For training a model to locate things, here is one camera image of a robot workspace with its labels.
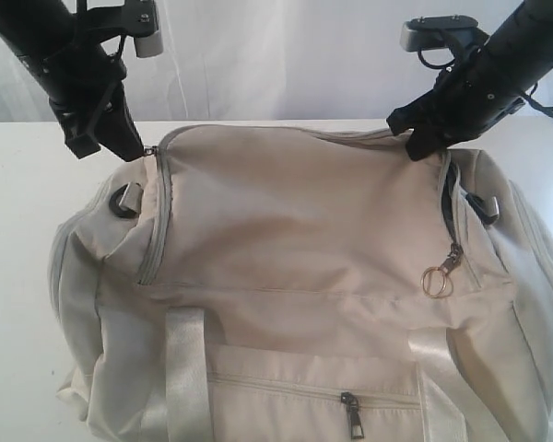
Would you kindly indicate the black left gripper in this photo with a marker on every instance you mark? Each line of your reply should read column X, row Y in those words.
column 84, row 84

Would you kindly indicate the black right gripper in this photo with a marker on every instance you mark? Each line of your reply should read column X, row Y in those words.
column 469, row 96

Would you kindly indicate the beige duffel bag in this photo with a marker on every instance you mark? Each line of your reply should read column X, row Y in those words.
column 281, row 284

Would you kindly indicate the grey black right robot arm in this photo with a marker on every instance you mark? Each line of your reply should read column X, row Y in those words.
column 535, row 19

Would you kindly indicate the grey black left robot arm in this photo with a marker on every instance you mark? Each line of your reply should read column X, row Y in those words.
column 0, row 18

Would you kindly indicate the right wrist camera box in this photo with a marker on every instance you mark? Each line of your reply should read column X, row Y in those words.
column 426, row 33

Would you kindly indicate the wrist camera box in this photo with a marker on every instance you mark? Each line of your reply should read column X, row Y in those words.
column 426, row 33
column 138, row 20

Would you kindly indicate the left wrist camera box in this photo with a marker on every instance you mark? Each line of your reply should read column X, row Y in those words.
column 138, row 20

